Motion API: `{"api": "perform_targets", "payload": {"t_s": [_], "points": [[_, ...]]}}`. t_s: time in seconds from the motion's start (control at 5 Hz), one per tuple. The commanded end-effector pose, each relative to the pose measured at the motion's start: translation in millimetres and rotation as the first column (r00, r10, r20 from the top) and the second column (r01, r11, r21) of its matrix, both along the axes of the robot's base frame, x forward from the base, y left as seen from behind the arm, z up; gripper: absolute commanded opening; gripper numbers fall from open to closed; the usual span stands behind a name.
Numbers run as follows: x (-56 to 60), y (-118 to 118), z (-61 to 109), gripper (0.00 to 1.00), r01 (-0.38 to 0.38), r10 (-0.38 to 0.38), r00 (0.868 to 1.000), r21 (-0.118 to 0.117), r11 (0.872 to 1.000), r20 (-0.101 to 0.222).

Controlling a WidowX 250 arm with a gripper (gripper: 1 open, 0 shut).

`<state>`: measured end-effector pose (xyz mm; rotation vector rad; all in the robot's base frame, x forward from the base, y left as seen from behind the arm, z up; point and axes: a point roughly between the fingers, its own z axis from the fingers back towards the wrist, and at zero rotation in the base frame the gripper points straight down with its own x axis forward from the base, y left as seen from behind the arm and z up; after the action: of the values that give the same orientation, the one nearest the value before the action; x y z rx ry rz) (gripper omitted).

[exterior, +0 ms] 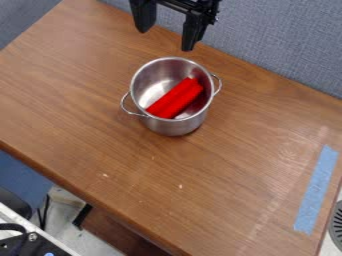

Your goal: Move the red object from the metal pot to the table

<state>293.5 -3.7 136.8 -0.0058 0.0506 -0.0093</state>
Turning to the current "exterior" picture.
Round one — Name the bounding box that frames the metal pot with handles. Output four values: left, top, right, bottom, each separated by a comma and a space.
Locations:
121, 56, 224, 136

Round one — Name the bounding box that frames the black table leg foot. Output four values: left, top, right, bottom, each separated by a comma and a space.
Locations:
73, 204, 93, 230

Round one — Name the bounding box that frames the red block object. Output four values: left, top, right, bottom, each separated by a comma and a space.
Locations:
146, 78, 204, 119

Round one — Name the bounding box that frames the grey round object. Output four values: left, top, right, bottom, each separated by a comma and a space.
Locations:
329, 200, 342, 252

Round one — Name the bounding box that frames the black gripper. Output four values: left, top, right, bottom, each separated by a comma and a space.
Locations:
130, 0, 222, 51

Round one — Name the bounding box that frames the black chair base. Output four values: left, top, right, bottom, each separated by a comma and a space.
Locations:
0, 187, 33, 219

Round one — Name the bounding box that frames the blue tape strip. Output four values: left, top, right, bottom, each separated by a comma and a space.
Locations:
294, 145, 340, 235

